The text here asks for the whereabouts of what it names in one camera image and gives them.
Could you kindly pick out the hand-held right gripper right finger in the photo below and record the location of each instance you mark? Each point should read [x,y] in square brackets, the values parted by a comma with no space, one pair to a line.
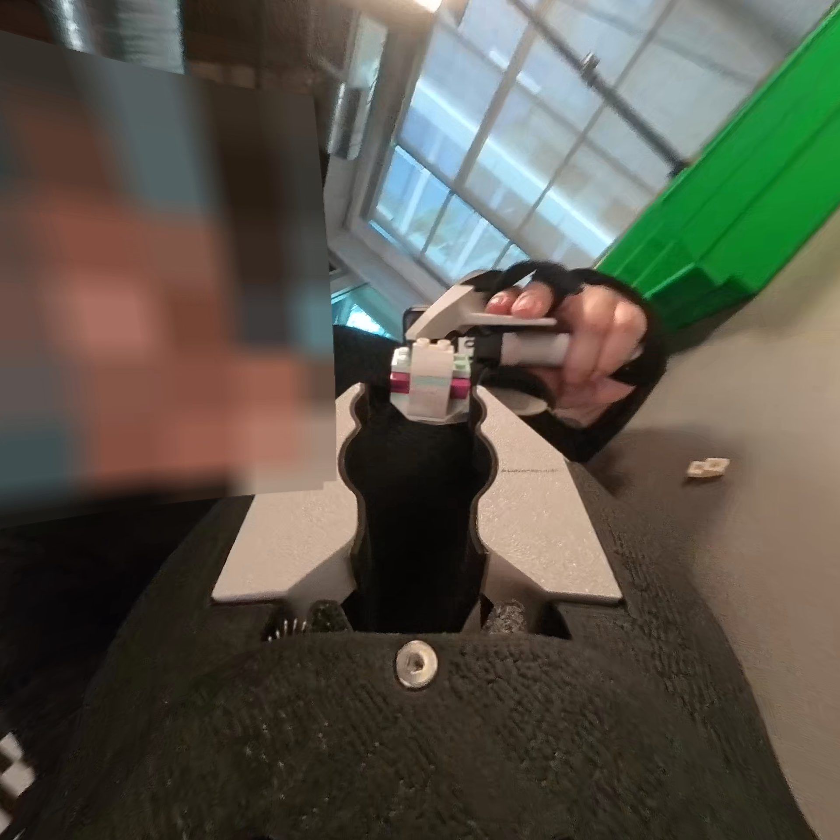
[544,525]

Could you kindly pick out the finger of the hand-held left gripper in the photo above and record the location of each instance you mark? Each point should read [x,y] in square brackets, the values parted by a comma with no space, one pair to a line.
[456,312]

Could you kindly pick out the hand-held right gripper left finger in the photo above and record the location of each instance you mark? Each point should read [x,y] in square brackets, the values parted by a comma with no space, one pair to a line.
[295,544]

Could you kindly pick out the small multicoloured lego assembly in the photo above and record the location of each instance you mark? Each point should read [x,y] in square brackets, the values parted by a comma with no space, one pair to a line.
[426,387]

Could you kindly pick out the green plastic bin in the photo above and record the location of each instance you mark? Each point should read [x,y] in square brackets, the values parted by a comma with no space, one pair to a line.
[754,197]

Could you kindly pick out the person's left forearm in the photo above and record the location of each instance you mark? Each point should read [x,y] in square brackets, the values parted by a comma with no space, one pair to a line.
[623,420]

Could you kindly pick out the small white lego piece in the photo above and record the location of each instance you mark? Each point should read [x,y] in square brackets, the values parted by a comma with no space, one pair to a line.
[699,469]

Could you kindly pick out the person's left hand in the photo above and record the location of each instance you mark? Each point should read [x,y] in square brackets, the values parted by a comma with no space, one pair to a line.
[600,328]

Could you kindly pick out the person's black clothing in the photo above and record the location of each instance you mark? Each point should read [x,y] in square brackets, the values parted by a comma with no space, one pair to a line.
[420,499]

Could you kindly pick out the large paned window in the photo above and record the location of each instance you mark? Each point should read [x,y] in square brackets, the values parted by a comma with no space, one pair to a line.
[499,131]

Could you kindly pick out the black metal rod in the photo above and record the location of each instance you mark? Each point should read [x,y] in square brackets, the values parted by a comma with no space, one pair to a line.
[590,65]

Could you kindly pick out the silver ventilation duct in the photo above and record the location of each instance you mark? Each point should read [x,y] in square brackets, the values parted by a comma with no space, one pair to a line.
[118,33]

